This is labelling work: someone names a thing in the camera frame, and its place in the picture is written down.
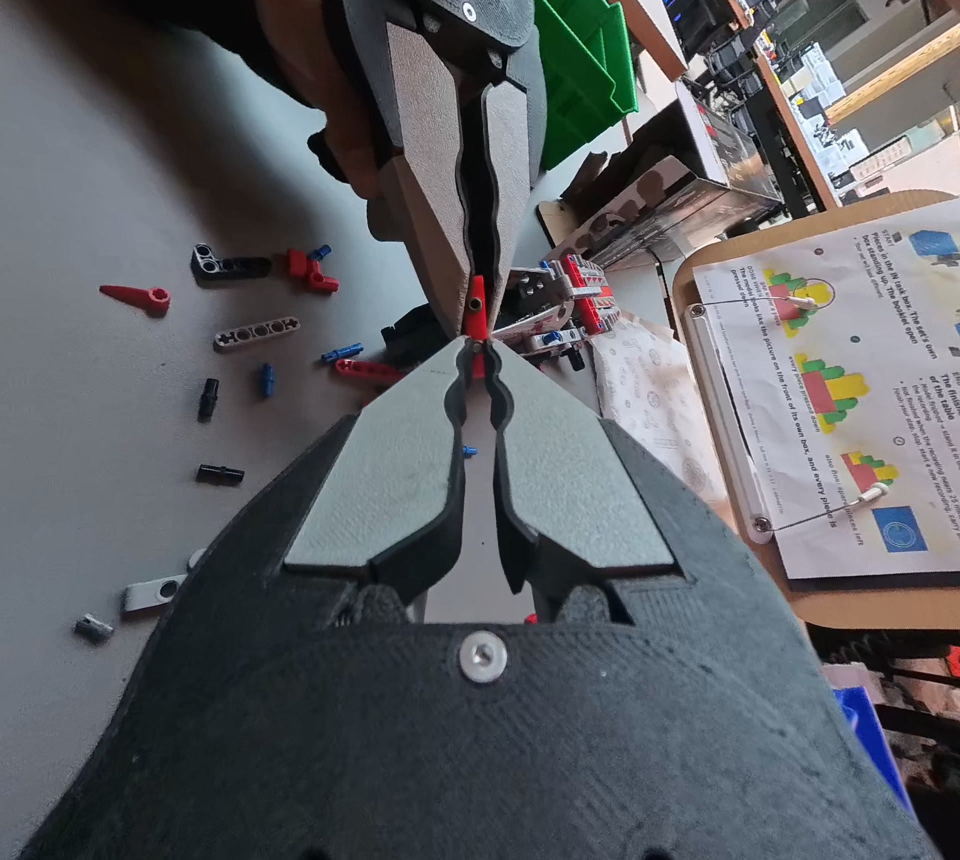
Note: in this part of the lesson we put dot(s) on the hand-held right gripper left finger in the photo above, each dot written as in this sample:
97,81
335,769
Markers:
375,485

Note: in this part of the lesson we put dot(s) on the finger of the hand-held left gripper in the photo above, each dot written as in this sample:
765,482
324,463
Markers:
427,147
508,147

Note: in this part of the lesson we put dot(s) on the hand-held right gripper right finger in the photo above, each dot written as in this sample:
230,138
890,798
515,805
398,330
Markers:
585,492

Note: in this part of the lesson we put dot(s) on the grey red lego vehicle model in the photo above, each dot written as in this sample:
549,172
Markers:
570,290

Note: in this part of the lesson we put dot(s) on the red lego assembly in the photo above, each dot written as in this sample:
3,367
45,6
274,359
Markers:
475,309

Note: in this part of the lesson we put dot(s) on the red thin lego beam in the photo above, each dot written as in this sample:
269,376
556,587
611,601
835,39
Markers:
367,370

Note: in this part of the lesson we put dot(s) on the black lego pin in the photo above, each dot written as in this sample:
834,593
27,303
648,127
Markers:
220,474
208,399

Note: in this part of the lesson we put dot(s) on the black lego set box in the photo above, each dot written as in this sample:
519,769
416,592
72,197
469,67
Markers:
675,200

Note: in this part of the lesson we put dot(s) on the light grey thin lego beam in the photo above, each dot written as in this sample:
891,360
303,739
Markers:
255,333

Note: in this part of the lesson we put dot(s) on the black angled lego beam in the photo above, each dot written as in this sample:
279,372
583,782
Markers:
229,265

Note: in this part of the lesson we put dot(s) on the grey lego beam with stud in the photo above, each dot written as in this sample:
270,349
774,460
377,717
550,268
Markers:
154,594

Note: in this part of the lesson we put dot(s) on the red lego tooth piece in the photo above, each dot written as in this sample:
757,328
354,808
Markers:
142,296

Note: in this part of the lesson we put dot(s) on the small grey lego connector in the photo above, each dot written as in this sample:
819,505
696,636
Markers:
94,627

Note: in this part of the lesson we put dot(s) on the person's left hand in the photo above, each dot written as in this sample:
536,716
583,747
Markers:
315,35

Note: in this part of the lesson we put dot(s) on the green plastic bin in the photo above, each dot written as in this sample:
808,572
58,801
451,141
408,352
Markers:
577,72

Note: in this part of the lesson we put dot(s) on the red connector with blue pin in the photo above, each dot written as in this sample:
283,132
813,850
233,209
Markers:
311,271

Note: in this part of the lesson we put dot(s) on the printed instruction sheet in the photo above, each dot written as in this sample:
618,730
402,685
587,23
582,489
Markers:
862,425

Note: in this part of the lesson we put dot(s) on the wooden display board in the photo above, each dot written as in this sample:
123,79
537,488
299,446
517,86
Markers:
862,605

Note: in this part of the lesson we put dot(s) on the blue plastic bin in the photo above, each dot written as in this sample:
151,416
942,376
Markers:
874,747

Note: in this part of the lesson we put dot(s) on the wooden post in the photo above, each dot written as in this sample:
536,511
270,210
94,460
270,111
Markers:
892,72

